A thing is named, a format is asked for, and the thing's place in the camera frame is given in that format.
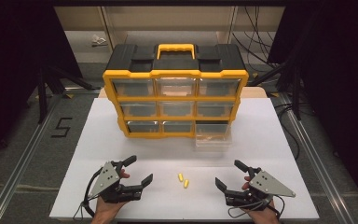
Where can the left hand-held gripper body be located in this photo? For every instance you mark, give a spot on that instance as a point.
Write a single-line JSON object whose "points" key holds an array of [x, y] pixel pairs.
{"points": [[107, 177]]}

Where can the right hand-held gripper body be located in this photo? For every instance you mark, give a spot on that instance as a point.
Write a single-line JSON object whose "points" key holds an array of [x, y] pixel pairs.
{"points": [[268, 185]]}

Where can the small yellow capsule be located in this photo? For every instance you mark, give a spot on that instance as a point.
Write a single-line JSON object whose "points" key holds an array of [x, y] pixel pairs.
{"points": [[185, 183], [180, 177]]}

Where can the clear plastic storage drawer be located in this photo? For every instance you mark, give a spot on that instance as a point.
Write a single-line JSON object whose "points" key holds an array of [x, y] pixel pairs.
{"points": [[213, 137]]}

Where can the black and yellow organizer cabinet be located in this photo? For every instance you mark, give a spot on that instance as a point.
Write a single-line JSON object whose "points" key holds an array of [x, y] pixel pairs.
{"points": [[174, 60]]}

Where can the person's right hand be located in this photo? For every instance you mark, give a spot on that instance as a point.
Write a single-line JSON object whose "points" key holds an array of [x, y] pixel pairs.
{"points": [[265, 216]]}

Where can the person's left hand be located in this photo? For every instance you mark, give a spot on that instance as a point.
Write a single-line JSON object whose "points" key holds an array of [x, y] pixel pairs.
{"points": [[107, 213]]}

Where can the grid of clear drawers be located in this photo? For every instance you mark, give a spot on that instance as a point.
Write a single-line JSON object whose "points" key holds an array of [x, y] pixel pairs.
{"points": [[175, 107]]}

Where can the black metal stand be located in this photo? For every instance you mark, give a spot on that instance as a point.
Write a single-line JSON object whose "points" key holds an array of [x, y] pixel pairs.
{"points": [[287, 81], [48, 87]]}

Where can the crumpled white paper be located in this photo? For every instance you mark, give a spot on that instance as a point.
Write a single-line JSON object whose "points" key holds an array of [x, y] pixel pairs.
{"points": [[98, 40]]}

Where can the black curtain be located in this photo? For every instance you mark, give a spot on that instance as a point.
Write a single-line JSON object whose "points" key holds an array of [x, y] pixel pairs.
{"points": [[338, 77], [18, 62]]}

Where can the beige shelf unit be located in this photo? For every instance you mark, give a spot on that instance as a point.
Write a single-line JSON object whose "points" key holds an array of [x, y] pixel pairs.
{"points": [[167, 21]]}

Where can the aluminium floor rail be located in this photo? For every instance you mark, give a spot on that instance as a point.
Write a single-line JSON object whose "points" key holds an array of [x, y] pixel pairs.
{"points": [[21, 161], [315, 161]]}

